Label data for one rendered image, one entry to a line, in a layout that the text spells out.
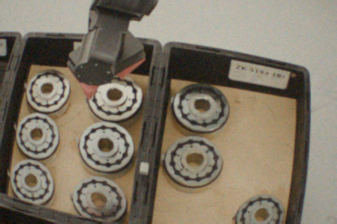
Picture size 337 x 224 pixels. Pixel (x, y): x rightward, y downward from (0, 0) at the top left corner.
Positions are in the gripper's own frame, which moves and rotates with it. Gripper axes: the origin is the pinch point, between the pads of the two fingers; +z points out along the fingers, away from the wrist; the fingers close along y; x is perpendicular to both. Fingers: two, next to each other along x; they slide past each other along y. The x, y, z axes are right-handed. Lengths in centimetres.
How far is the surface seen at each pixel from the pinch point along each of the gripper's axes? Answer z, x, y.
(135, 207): 13.0, -15.5, -5.0
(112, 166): 20.0, -4.0, -1.2
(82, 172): 23.2, -0.6, -6.0
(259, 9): 37, 18, 58
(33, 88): 20.2, 19.4, -5.4
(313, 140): 37, -18, 43
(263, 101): 23.7, -7.9, 31.6
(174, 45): 13.7, 6.9, 20.0
